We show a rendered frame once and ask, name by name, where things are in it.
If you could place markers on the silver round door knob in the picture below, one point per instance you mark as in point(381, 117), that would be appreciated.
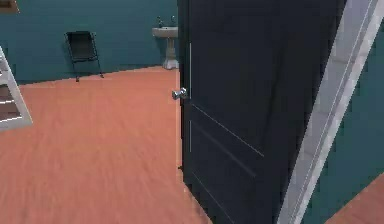
point(178, 94)

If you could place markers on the dark blue room door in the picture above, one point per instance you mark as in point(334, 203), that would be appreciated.
point(240, 100)

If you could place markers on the white shelf unit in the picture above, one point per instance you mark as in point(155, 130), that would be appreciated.
point(10, 100)

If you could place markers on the white pedestal sink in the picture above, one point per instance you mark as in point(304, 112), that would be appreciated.
point(169, 40)

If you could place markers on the black folding chair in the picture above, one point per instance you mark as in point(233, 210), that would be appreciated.
point(82, 46)

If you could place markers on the white door frame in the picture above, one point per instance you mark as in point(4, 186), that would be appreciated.
point(333, 110)

